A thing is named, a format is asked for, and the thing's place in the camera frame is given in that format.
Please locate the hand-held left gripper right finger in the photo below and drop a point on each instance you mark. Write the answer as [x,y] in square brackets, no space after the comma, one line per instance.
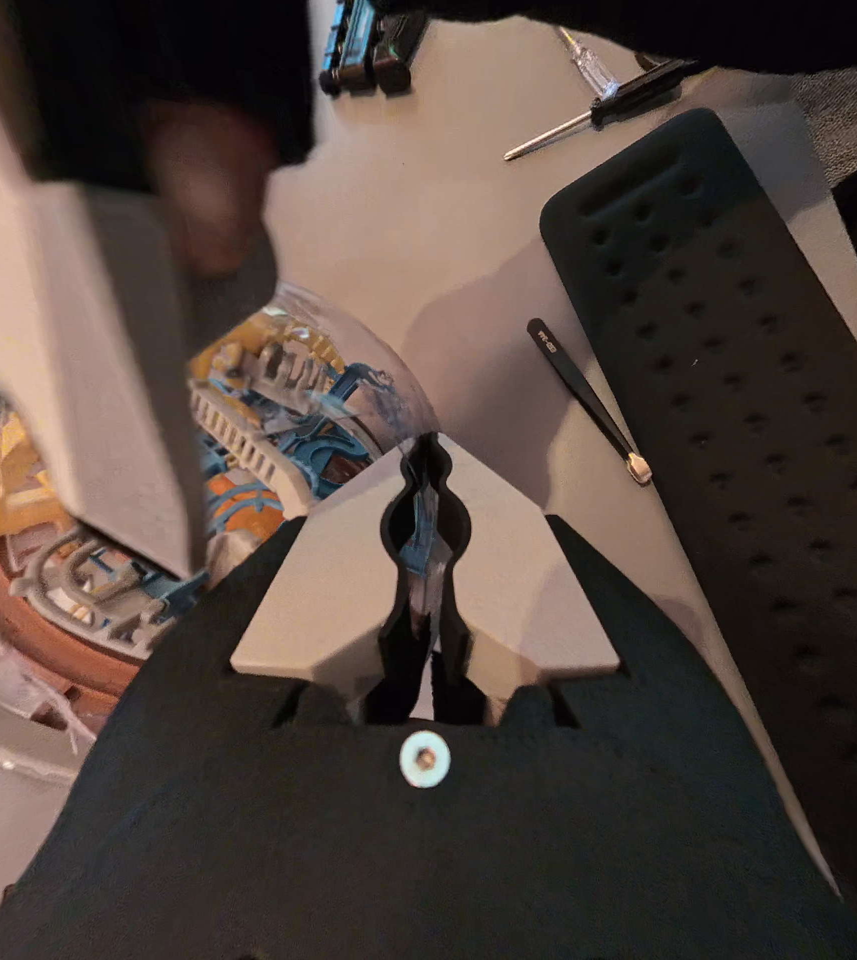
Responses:
[534,608]

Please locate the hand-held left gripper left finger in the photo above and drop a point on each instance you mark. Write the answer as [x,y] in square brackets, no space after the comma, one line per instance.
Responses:
[324,600]

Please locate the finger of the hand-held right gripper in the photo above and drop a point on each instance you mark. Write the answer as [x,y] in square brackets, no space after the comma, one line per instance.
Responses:
[84,330]

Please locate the clear maze ball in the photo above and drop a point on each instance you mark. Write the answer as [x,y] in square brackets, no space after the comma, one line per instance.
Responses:
[294,405]

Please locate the person's right forearm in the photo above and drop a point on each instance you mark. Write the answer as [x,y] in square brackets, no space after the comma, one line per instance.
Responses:
[699,30]

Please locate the person's right hand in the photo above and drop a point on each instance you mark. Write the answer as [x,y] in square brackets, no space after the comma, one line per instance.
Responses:
[211,180]

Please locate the black tweezers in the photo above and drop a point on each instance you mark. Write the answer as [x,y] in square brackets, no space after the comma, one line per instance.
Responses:
[586,398]

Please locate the black perforated pad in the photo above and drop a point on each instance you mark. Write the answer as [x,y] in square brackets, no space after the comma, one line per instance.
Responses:
[729,450]

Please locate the black bit holder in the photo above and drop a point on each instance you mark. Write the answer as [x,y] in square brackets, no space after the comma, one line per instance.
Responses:
[376,53]

